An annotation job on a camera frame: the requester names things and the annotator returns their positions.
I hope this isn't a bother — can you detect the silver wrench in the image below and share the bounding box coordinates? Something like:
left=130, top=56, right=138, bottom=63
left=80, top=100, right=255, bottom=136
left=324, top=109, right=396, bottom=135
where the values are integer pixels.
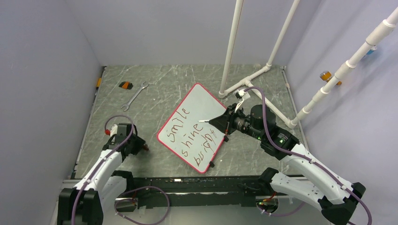
left=121, top=82, right=149, bottom=112

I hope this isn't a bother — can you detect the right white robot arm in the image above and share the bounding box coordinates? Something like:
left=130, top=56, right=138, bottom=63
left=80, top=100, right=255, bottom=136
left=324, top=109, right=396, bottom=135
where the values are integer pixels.
left=208, top=104, right=366, bottom=225

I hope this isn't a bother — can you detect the orange yellow wall fitting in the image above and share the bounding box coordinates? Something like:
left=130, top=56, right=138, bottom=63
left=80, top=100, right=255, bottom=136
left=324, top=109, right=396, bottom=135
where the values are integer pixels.
left=320, top=71, right=332, bottom=82

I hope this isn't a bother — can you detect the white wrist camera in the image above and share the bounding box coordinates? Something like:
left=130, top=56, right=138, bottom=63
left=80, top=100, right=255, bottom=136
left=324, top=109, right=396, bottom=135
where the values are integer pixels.
left=105, top=124, right=118, bottom=136
left=234, top=89, right=251, bottom=112

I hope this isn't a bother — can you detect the blue wall fitting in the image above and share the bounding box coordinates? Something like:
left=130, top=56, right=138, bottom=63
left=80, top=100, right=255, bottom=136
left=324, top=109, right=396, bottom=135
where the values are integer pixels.
left=366, top=46, right=377, bottom=55

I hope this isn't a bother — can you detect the aluminium frame rail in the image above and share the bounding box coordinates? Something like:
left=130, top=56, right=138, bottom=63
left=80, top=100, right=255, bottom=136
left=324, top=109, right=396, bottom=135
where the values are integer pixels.
left=76, top=177, right=328, bottom=225

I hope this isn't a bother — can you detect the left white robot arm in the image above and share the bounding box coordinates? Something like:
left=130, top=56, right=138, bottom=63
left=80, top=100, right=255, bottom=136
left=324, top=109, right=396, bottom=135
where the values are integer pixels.
left=56, top=123, right=148, bottom=225

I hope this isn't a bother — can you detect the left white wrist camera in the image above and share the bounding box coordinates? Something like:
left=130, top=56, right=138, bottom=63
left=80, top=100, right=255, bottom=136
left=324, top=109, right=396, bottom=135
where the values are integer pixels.
left=105, top=124, right=118, bottom=136

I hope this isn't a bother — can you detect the red framed whiteboard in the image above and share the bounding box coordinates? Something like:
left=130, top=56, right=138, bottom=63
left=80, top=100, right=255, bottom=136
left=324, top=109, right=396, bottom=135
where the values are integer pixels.
left=157, top=83, right=226, bottom=173

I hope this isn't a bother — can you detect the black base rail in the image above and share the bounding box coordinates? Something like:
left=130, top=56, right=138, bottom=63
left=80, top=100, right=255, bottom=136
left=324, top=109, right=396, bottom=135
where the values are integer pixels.
left=116, top=176, right=275, bottom=211

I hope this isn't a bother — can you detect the white pipe on wall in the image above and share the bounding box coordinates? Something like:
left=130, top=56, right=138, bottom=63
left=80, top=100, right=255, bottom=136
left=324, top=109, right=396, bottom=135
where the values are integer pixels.
left=287, top=8, right=398, bottom=128

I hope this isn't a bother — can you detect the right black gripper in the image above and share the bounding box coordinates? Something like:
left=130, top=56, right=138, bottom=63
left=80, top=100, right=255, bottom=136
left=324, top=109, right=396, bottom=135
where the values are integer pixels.
left=209, top=103, right=265, bottom=141

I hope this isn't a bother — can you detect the white pvc pipe frame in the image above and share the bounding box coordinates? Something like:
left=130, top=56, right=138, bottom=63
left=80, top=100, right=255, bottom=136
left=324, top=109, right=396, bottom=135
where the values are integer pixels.
left=218, top=0, right=301, bottom=129

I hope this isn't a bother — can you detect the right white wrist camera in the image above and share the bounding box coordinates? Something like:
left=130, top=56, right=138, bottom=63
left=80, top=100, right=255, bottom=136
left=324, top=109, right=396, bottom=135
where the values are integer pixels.
left=234, top=89, right=251, bottom=112

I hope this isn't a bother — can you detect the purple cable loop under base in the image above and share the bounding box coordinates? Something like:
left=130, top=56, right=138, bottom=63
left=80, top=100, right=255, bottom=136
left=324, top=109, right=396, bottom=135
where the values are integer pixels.
left=114, top=186, right=170, bottom=225

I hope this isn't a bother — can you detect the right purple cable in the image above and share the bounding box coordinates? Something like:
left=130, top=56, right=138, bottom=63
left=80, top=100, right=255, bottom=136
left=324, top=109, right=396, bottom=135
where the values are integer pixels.
left=244, top=86, right=373, bottom=225

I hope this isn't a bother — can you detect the black orange brush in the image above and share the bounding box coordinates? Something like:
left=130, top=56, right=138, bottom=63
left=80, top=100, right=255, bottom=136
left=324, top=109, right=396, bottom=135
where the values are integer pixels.
left=119, top=81, right=134, bottom=90

